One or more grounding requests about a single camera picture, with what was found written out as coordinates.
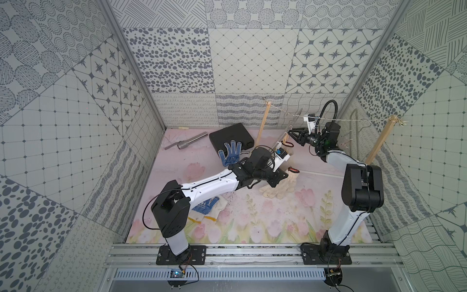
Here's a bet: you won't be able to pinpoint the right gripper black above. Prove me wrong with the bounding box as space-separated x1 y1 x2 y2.
287 127 326 147

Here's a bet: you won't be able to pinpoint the orange clothes peg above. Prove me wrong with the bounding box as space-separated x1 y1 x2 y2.
282 131 289 144

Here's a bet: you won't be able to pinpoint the beige knit gloves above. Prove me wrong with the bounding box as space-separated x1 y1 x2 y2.
260 167 300 200

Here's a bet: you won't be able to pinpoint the grey clip hanger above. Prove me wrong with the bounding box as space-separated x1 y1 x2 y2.
275 108 340 157

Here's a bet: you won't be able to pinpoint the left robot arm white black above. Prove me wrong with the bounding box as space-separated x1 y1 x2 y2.
147 146 290 259

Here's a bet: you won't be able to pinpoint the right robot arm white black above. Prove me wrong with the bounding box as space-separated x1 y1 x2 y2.
288 100 384 256

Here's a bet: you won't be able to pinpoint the blue dotted glove far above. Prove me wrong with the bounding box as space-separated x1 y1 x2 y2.
218 140 242 167

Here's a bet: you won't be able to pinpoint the blue dotted glove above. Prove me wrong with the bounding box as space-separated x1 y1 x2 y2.
218 140 242 167
188 196 228 223

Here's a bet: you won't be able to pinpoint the black flat pad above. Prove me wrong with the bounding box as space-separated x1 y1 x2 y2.
209 123 254 152

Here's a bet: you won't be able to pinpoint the blue dotted glove near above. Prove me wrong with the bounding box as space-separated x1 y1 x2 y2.
188 196 228 223

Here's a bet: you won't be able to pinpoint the grey metal cylinder tool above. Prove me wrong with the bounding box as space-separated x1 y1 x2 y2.
164 132 208 150

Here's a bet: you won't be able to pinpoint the small black module right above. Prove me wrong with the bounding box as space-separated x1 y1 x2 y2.
324 268 343 288

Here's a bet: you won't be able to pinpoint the small circuit board left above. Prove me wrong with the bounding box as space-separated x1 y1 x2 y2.
167 269 187 288

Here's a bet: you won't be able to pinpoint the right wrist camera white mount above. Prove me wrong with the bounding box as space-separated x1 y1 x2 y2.
304 114 321 135

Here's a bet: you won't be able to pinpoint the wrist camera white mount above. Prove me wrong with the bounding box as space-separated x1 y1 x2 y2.
304 114 321 135
271 148 290 172

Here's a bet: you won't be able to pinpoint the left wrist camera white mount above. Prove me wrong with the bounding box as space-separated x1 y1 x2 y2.
271 148 290 172

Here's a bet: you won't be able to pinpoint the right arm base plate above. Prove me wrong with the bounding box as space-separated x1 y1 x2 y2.
299 243 352 265

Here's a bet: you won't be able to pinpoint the wooden drying rack frame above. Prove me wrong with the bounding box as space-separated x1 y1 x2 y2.
263 99 407 164

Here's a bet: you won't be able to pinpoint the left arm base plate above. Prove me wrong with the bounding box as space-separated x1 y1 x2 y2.
156 245 207 265

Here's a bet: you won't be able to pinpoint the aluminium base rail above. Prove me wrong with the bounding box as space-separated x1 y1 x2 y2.
104 243 403 268

